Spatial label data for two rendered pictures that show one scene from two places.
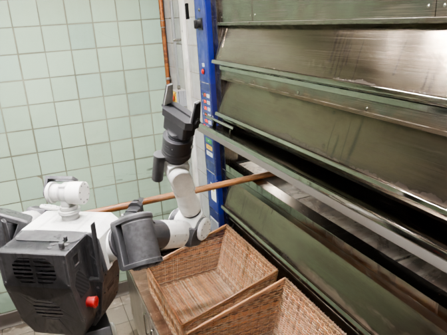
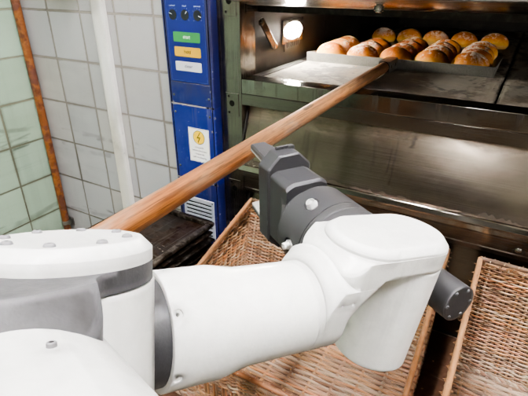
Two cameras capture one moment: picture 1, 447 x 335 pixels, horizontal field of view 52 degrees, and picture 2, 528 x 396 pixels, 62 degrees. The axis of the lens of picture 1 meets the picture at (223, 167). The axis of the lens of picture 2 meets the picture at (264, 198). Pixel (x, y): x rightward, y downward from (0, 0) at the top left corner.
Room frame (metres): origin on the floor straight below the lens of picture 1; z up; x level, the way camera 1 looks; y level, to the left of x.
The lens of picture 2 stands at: (1.34, 0.67, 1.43)
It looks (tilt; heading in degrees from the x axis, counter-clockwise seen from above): 27 degrees down; 322
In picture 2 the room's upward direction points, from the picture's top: straight up
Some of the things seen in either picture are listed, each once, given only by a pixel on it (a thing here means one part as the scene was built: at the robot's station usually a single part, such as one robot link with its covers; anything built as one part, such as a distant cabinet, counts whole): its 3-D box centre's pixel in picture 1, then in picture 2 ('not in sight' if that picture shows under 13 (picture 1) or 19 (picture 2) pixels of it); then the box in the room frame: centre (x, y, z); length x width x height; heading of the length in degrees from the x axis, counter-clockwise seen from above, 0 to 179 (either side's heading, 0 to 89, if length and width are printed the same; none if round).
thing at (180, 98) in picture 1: (179, 97); not in sight; (2.86, 0.25, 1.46); 0.10 x 0.07 x 0.10; 22
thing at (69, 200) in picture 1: (68, 196); not in sight; (1.24, 0.45, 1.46); 0.10 x 0.07 x 0.09; 78
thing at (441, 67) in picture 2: not in sight; (406, 54); (2.24, -0.61, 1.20); 0.55 x 0.36 x 0.03; 23
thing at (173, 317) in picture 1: (208, 280); (301, 313); (1.92, 0.11, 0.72); 0.56 x 0.49 x 0.28; 23
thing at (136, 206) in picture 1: (132, 219); (302, 216); (1.65, 0.38, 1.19); 0.12 x 0.10 x 0.13; 168
